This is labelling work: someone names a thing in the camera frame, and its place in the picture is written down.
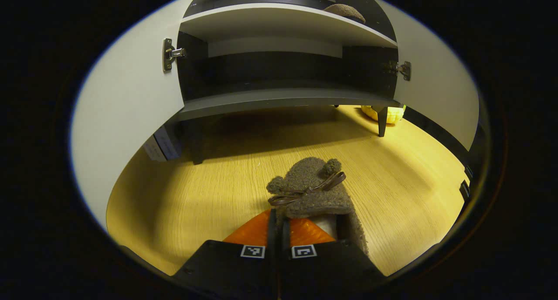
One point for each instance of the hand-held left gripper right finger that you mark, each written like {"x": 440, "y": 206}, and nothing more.
{"x": 322, "y": 265}

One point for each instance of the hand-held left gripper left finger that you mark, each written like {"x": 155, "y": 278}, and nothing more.
{"x": 235, "y": 265}

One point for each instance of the brown fuzzy shoe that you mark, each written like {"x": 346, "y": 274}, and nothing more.
{"x": 344, "y": 11}
{"x": 311, "y": 195}

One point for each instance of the white cabinet door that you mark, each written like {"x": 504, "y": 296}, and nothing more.
{"x": 126, "y": 99}
{"x": 436, "y": 82}

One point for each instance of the white and grey shoe cabinet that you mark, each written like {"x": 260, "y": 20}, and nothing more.
{"x": 279, "y": 25}

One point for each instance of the metal door hinge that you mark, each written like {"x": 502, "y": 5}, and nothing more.
{"x": 168, "y": 53}
{"x": 403, "y": 69}

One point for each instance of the white and blue box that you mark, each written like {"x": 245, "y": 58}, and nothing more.
{"x": 163, "y": 143}

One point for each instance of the yellow ribbed toy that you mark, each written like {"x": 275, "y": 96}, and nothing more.
{"x": 394, "y": 114}

